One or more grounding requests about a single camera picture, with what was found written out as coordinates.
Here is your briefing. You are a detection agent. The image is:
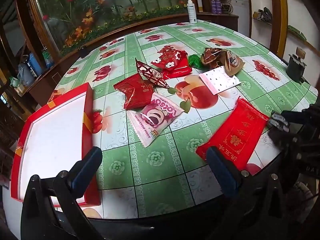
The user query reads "red box with white inside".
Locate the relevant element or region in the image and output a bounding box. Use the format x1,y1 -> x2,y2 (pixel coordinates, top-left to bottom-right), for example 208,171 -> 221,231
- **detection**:
10,82 -> 102,208

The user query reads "blue bottle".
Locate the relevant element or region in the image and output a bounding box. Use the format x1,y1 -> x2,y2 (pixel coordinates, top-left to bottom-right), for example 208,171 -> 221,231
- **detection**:
29,52 -> 42,77

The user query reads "black stand device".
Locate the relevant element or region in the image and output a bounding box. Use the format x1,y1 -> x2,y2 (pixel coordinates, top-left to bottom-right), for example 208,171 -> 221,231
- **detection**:
286,47 -> 307,83

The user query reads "small red snack packet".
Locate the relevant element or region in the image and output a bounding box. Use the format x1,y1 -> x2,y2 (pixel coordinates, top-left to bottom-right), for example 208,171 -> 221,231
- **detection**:
113,75 -> 155,110

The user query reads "red white-flower snack packet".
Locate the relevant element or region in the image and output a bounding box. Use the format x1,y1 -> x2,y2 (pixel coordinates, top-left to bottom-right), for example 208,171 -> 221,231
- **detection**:
151,45 -> 188,69

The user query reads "white spray bottle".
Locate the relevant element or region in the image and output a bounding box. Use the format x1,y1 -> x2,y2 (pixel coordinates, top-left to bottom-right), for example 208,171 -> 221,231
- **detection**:
187,0 -> 198,24

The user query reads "large red snack packet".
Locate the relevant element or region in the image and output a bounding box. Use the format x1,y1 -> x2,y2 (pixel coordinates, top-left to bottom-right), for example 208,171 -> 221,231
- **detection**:
195,97 -> 272,171

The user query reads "artificial flower glass display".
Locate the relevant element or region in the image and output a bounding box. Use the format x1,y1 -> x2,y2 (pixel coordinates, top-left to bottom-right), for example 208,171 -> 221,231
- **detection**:
27,0 -> 200,55

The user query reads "red white lattice snack packet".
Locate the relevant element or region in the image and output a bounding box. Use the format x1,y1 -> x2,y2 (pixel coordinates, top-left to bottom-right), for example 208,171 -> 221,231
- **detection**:
135,57 -> 170,89

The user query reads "glossy red snack packet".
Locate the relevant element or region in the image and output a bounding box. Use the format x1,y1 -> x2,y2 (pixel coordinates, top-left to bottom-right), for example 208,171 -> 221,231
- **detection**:
161,55 -> 193,80

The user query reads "green snack packet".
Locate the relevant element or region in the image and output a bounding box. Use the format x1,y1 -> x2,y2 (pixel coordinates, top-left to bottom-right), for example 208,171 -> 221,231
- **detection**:
188,54 -> 204,69

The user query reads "dark tool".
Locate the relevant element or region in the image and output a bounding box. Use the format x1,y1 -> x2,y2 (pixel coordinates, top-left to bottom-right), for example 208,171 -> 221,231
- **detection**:
252,7 -> 272,22

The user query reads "green fruit-print tablecloth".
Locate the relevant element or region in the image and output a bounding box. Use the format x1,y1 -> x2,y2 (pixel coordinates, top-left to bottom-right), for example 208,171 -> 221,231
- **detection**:
47,19 -> 319,220

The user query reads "reddish brown snack packet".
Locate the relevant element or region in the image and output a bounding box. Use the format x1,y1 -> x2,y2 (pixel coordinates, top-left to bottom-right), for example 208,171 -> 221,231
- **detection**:
201,47 -> 232,69

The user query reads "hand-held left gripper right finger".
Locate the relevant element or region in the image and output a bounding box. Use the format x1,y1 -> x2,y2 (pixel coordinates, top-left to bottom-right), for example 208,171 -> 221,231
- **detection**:
205,146 -> 298,240

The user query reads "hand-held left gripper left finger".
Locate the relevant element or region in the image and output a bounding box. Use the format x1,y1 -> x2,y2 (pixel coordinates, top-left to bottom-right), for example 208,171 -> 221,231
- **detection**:
20,146 -> 103,240

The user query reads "white pink dotted snack packet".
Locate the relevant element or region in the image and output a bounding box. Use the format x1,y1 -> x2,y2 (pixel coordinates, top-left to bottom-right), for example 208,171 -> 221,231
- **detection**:
199,65 -> 242,95

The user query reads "green bottle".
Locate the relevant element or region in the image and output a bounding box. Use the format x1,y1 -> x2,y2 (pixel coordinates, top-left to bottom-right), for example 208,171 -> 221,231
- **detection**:
42,46 -> 54,68

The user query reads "green leaf-shaped object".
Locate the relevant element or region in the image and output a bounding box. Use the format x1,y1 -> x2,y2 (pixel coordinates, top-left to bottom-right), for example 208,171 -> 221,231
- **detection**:
287,25 -> 307,40

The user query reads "grey-blue bag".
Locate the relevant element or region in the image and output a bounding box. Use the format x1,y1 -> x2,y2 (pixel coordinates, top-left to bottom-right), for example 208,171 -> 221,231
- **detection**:
17,62 -> 35,87

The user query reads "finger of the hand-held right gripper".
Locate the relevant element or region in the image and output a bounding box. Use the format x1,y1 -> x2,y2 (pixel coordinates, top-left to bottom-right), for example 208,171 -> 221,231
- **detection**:
269,110 -> 304,133

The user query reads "pink bear snack packet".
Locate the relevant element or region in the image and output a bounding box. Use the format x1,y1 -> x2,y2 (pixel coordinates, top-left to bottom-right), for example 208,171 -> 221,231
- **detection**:
128,92 -> 184,148

